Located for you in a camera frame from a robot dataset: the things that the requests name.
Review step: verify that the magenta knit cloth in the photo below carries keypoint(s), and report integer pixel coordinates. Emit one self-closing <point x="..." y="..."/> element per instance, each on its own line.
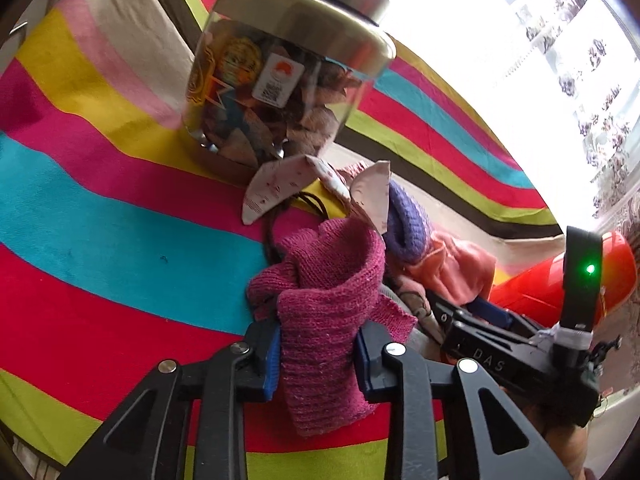
<point x="325" y="310"/>

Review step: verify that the clear jar with metal lid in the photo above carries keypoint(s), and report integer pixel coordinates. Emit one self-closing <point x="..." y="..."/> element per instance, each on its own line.
<point x="280" y="60"/>

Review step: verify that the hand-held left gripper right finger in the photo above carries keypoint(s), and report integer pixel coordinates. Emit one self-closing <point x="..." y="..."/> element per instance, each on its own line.
<point x="362" y="360"/>

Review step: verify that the purple knitted sock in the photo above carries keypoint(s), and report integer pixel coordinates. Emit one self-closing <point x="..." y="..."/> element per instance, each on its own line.
<point x="407" y="220"/>

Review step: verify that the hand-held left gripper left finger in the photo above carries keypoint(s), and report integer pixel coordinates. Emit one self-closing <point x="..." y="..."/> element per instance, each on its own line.
<point x="272" y="360"/>

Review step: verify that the person's right hand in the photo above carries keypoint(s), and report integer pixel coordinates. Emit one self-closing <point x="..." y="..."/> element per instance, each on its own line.
<point x="565" y="450"/>

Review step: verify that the window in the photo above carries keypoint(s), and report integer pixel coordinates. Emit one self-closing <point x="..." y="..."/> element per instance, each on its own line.
<point x="500" y="35"/>

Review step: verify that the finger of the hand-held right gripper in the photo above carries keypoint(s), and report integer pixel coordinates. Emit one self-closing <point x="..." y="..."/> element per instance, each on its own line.
<point x="500" y="312"/>
<point x="447" y="310"/>

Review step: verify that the red thermos bottle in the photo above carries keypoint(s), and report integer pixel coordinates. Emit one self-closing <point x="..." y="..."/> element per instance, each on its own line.
<point x="540" y="285"/>

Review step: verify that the salmon pink fleece cloth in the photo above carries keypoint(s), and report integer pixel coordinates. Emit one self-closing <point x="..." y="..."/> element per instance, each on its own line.
<point x="455" y="265"/>

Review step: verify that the colourful striped blanket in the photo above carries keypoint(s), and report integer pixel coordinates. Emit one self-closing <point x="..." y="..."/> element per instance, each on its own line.
<point x="100" y="210"/>

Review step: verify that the white speckled cloth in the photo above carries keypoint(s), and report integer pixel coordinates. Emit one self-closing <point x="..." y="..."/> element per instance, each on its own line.
<point x="300" y="175"/>

